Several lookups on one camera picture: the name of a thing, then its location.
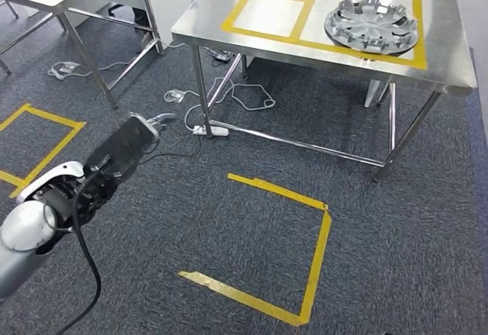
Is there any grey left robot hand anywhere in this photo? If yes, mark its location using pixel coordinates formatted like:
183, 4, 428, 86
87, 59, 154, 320
127, 111, 177, 142

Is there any grey plastic wheel hubcap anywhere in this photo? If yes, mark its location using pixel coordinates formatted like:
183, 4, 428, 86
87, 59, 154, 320
324, 0, 419, 54

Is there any steel workbench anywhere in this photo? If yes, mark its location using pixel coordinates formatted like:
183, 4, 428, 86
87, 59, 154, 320
171, 0, 478, 185

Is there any white power strip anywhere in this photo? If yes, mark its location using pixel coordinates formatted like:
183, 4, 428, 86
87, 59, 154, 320
192, 124, 229, 137

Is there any small yellow tape rectangle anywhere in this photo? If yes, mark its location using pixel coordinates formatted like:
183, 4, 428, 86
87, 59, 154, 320
221, 0, 309, 44

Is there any closed yellow floor tape square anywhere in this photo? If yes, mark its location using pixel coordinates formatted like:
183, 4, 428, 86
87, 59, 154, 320
0, 103, 87, 200

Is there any open yellow floor tape square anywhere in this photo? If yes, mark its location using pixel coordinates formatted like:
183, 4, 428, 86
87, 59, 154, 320
178, 172, 333, 327

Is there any large yellow tape rectangle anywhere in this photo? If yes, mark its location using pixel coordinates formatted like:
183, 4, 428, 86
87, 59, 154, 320
291, 0, 427, 71

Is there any white looped floor cable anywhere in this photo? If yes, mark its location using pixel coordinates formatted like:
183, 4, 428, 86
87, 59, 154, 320
164, 77, 276, 133

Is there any black floor cable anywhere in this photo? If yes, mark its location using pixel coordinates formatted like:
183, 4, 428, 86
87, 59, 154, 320
139, 133, 203, 167

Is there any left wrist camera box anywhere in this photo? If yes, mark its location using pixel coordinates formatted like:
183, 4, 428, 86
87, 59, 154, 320
83, 115, 161, 182

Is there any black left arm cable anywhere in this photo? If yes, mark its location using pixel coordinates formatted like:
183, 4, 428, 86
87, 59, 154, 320
41, 168, 103, 335

